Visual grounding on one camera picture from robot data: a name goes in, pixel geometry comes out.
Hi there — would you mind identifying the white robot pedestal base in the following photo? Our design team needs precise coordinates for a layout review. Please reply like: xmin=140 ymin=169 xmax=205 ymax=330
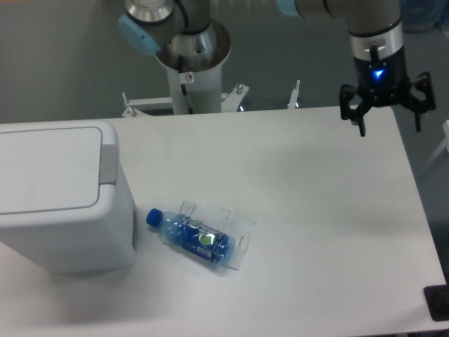
xmin=119 ymin=15 xmax=249 ymax=115

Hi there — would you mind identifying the blue plastic water bottle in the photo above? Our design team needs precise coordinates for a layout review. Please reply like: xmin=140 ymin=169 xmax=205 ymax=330
xmin=146 ymin=209 xmax=236 ymax=266

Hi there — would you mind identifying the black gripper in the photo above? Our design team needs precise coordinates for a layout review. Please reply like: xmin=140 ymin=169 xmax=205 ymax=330
xmin=339 ymin=52 xmax=436 ymax=137

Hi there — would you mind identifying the white trash can lid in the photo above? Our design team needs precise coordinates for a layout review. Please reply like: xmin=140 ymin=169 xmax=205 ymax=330
xmin=1 ymin=123 xmax=119 ymax=215

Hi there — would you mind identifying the white plastic trash can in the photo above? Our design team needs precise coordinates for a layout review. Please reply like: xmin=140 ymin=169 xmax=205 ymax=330
xmin=1 ymin=120 xmax=135 ymax=273

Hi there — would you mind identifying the blue object top right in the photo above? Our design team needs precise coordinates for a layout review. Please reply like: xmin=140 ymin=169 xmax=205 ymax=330
xmin=399 ymin=0 xmax=448 ymax=33

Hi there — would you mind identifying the white frame at right edge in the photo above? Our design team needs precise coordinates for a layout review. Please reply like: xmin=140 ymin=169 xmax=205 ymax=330
xmin=427 ymin=120 xmax=448 ymax=169

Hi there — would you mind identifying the clear plastic packaging bag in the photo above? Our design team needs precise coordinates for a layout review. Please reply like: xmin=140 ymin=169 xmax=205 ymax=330
xmin=163 ymin=200 xmax=255 ymax=270

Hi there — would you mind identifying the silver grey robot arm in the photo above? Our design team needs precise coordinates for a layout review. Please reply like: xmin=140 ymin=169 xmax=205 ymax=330
xmin=119 ymin=1 xmax=436 ymax=132

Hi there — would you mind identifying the black device at table edge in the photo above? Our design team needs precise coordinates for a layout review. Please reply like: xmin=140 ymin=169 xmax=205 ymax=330
xmin=424 ymin=284 xmax=448 ymax=322

